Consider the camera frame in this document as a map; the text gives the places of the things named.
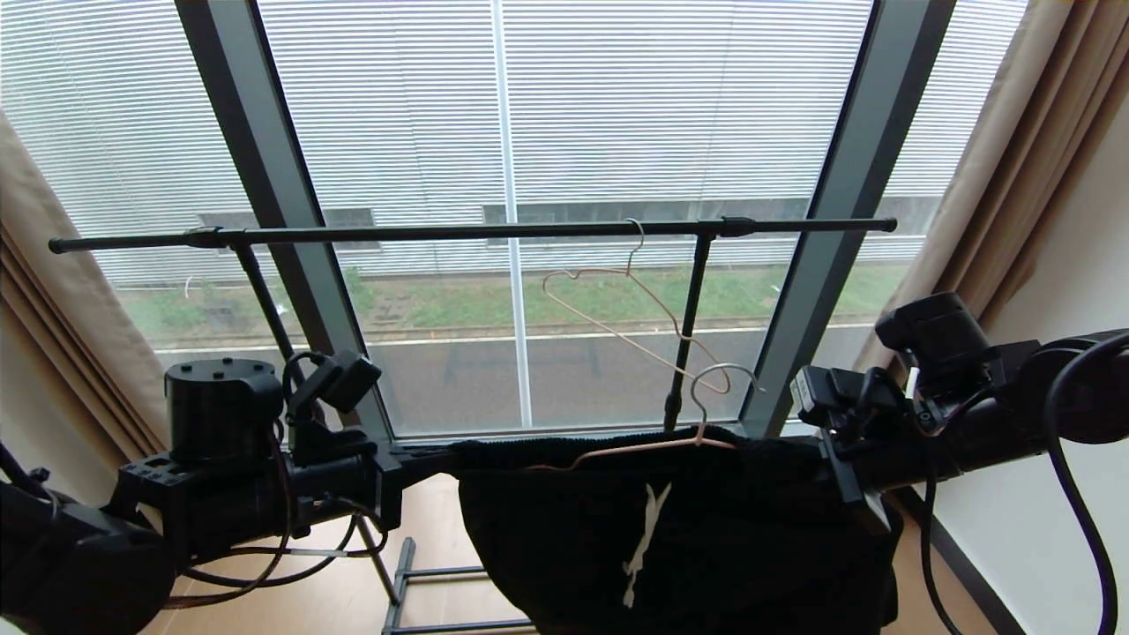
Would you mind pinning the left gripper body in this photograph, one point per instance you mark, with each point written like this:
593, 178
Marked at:
282, 503

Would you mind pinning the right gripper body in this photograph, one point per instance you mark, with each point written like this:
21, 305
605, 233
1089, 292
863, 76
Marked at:
953, 441

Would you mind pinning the black garment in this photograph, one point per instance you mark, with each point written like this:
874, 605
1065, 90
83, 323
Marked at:
750, 547

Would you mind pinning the pink clothes hanger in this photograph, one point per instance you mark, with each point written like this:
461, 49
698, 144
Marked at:
635, 449
609, 330

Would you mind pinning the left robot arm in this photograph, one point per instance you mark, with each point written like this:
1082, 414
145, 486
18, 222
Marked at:
220, 406

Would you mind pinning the black clothes rack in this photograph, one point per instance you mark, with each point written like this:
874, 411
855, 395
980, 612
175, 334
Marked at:
397, 234

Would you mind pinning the beige curtain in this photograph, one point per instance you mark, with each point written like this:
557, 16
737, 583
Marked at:
62, 291
1014, 176

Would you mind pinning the window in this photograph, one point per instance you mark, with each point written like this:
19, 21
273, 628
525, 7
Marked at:
282, 176

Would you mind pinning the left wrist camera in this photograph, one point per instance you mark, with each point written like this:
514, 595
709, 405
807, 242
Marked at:
353, 379

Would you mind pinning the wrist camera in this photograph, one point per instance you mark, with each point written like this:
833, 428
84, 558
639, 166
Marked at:
807, 392
353, 379

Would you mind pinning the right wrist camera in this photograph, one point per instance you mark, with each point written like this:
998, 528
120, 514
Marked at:
807, 392

